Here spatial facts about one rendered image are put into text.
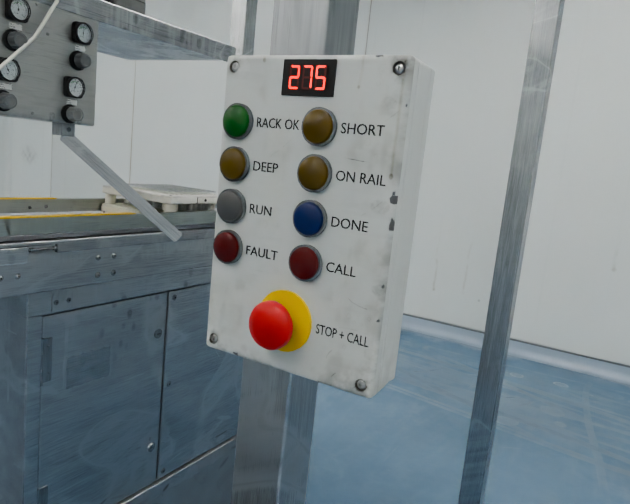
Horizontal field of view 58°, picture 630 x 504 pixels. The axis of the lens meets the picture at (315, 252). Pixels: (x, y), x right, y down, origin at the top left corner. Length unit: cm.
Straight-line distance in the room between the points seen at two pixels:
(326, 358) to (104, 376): 100
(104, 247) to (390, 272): 90
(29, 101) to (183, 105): 429
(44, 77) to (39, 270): 35
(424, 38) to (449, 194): 109
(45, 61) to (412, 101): 80
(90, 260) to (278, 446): 75
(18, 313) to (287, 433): 78
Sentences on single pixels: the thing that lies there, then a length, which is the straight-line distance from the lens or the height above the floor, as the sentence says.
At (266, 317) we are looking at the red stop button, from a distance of 45.
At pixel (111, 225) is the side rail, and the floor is 96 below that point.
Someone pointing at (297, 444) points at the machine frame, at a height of 84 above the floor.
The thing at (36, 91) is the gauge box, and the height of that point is 120.
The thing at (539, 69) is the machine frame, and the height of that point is 142.
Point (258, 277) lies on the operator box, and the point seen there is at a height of 103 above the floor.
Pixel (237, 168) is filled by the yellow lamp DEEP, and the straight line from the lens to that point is 49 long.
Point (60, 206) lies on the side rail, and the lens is 152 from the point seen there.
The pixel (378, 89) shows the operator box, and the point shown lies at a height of 119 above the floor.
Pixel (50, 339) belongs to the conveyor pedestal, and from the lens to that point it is 130.
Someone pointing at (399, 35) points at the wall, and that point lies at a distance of 434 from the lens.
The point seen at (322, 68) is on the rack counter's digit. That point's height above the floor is 120.
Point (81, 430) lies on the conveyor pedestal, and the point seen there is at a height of 49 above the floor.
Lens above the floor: 113
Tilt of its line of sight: 9 degrees down
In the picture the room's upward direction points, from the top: 6 degrees clockwise
